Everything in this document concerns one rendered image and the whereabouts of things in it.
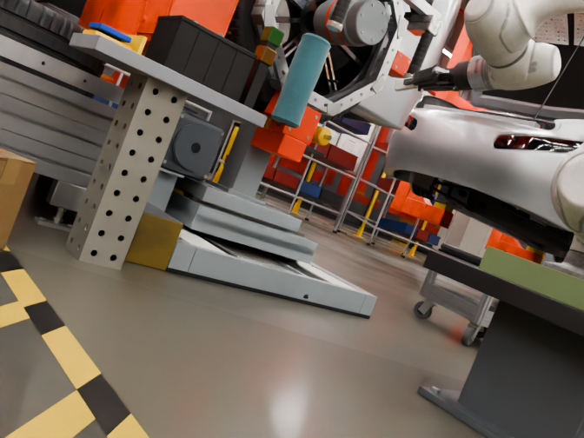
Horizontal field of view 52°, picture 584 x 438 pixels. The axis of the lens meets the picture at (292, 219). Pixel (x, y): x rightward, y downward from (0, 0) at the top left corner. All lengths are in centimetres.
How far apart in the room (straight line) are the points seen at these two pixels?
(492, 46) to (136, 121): 79
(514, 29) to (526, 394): 76
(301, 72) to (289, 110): 11
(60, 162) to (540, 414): 121
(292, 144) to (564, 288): 96
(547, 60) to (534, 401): 75
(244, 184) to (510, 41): 98
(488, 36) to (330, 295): 92
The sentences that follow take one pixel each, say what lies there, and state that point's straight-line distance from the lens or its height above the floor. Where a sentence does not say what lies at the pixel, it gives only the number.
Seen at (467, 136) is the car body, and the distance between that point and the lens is 448.
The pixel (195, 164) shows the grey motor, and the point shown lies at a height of 27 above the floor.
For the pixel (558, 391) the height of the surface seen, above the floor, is 14.
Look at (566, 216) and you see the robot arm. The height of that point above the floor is 45.
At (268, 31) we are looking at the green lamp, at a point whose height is 64.
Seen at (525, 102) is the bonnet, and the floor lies 176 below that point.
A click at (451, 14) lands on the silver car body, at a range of 301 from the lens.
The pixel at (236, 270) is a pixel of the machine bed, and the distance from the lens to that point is 166.
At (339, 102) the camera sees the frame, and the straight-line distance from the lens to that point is 199.
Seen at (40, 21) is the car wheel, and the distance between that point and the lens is 166.
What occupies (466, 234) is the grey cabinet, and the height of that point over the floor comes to 68.
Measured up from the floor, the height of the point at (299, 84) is 59.
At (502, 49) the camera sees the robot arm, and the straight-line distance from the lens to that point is 146.
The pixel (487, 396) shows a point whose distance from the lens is 137.
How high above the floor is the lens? 31
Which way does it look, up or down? 3 degrees down
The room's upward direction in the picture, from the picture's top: 22 degrees clockwise
